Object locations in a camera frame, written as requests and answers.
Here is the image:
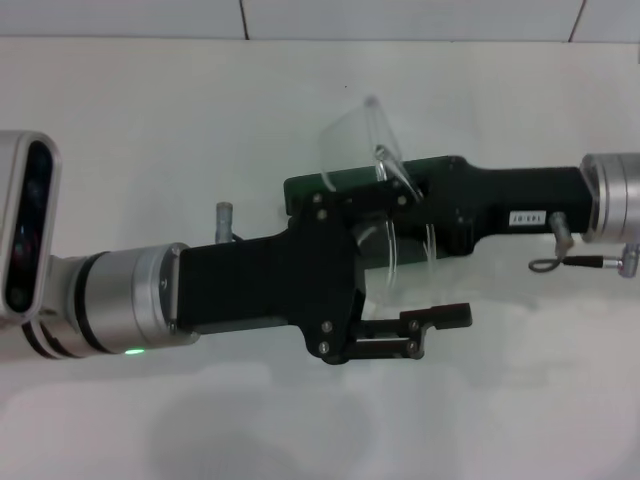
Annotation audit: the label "gripper silver connector stub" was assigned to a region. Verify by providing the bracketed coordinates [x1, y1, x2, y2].
[548, 212, 576, 246]
[214, 201, 236, 244]

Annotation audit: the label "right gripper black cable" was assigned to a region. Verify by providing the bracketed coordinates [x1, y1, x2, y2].
[528, 242, 640, 279]

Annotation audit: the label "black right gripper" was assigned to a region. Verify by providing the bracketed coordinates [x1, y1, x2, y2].
[344, 155, 595, 364]

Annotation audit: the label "right gripper silver connector stub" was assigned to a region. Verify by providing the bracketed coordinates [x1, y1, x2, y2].
[548, 212, 576, 246]

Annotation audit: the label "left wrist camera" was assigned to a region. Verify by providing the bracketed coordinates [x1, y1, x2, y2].
[0, 130, 64, 319]

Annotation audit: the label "left gripper silver connector stub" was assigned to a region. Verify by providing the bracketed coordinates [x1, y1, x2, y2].
[214, 201, 236, 244]

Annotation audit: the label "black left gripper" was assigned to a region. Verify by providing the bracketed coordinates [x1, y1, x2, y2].
[172, 179, 426, 366]

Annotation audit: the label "clear transparent glasses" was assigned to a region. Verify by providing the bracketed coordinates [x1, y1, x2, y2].
[319, 94, 441, 301]

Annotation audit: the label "dark green glasses case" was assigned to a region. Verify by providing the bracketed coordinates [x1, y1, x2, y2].
[283, 154, 469, 269]

